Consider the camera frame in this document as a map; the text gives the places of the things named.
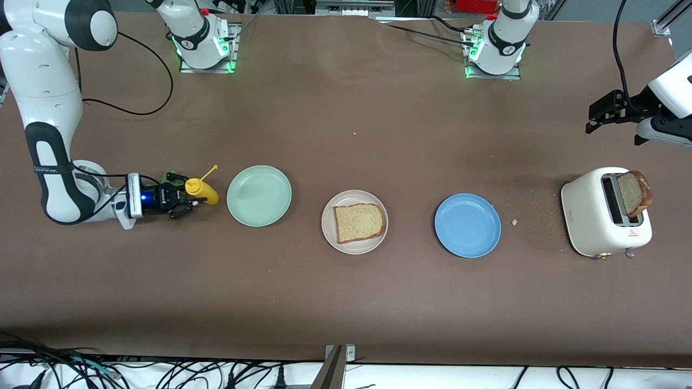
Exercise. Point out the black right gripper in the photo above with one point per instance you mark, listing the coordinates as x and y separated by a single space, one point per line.
160 198

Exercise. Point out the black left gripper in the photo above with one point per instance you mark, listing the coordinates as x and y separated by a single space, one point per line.
636 101

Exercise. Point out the yellow squeeze bottle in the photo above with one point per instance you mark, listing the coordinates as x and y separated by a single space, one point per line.
208 195

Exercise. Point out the light crust bread slice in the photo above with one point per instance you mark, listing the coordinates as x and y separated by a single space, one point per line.
359 222

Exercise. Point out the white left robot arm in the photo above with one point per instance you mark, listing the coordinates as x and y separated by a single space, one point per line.
503 38

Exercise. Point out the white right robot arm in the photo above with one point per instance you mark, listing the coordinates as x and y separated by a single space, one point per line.
38 70

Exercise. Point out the green plate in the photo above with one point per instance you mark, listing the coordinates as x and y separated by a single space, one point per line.
259 195

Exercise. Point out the blue plate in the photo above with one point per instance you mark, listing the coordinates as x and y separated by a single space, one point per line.
467 225

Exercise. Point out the beige plate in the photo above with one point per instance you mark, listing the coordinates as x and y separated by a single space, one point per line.
354 246

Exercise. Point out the dark crust bread slice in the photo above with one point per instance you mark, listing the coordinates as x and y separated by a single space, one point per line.
630 194

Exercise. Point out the white toaster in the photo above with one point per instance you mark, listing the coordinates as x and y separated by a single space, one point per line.
586 216

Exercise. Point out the aluminium profile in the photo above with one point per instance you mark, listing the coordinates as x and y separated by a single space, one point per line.
662 27

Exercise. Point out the red box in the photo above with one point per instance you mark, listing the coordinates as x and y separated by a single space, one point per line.
476 5

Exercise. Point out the black power plug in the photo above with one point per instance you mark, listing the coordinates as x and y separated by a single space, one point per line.
280 378

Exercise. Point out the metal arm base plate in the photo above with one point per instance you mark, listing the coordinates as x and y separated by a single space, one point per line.
513 76
186 67

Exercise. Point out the small metal bracket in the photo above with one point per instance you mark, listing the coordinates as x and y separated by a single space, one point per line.
350 354

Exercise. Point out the grey metal post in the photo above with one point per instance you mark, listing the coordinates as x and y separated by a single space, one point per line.
331 373

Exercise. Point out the silver metal frame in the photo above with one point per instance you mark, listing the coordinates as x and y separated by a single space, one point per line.
354 8

